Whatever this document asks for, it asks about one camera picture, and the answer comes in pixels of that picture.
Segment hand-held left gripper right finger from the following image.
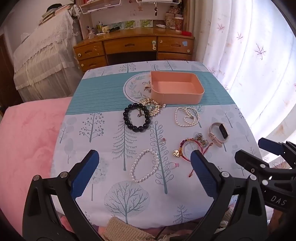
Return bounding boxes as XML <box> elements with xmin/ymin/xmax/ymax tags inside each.
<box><xmin>185</xmin><ymin>149</ymin><xmax>269</xmax><ymax>241</ymax></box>

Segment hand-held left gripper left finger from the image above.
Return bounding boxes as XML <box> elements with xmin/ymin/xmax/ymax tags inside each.
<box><xmin>22</xmin><ymin>149</ymin><xmax>102</xmax><ymax>241</ymax></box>

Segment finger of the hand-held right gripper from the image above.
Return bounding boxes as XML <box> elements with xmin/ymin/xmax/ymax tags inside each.
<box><xmin>258</xmin><ymin>137</ymin><xmax>296</xmax><ymax>168</ymax></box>
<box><xmin>235</xmin><ymin>150</ymin><xmax>272</xmax><ymax>180</ymax></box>

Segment red cord bracelet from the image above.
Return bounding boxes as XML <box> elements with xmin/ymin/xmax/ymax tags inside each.
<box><xmin>171</xmin><ymin>138</ymin><xmax>213</xmax><ymax>178</ymax></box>

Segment silver gold charm bracelet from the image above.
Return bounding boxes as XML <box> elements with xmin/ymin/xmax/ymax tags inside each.
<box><xmin>194</xmin><ymin>133</ymin><xmax>210</xmax><ymax>147</ymax></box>

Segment pink strap watch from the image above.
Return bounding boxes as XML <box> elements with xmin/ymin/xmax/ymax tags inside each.
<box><xmin>208</xmin><ymin>122</ymin><xmax>228</xmax><ymax>148</ymax></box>

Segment white pearl bracelet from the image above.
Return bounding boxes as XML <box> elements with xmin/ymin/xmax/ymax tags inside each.
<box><xmin>129</xmin><ymin>149</ymin><xmax>160</xmax><ymax>183</ymax></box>

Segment small pearl necklace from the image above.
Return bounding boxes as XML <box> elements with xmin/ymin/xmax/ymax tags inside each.
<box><xmin>174</xmin><ymin>107</ymin><xmax>200</xmax><ymax>127</ymax></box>

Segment black bead bracelet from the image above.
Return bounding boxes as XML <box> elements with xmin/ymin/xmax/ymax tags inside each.
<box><xmin>122</xmin><ymin>103</ymin><xmax>152</xmax><ymax>133</ymax></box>

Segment pink plastic box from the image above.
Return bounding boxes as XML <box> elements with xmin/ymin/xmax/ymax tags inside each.
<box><xmin>150</xmin><ymin>71</ymin><xmax>205</xmax><ymax>105</ymax></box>

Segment gold chain jewelry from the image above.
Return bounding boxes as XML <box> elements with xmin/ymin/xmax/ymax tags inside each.
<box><xmin>138</xmin><ymin>97</ymin><xmax>166</xmax><ymax>117</ymax></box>

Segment pink blanket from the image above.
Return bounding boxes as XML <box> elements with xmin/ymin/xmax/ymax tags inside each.
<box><xmin>0</xmin><ymin>96</ymin><xmax>77</xmax><ymax>232</ymax></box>

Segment cream knit sweater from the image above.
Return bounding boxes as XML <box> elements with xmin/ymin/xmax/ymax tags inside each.
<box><xmin>105</xmin><ymin>217</ymin><xmax>156</xmax><ymax>241</ymax></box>

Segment white floral curtain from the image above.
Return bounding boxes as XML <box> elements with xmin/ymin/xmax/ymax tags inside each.
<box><xmin>194</xmin><ymin>0</ymin><xmax>296</xmax><ymax>163</ymax></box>

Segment lace-covered furniture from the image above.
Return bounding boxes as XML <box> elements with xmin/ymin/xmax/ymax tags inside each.
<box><xmin>13</xmin><ymin>9</ymin><xmax>82</xmax><ymax>102</ymax></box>

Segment wooden desk with drawers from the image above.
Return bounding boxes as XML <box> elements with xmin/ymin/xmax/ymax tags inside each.
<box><xmin>73</xmin><ymin>27</ymin><xmax>195</xmax><ymax>73</ymax></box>

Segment floral cups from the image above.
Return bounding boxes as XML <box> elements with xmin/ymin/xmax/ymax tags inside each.
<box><xmin>165</xmin><ymin>13</ymin><xmax>184</xmax><ymax>30</ymax></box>

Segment stack of books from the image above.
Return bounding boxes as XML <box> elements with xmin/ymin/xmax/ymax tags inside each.
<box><xmin>38</xmin><ymin>3</ymin><xmax>74</xmax><ymax>24</ymax></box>

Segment white wire shelf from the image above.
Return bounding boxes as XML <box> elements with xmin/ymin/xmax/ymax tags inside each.
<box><xmin>80</xmin><ymin>0</ymin><xmax>122</xmax><ymax>13</ymax></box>

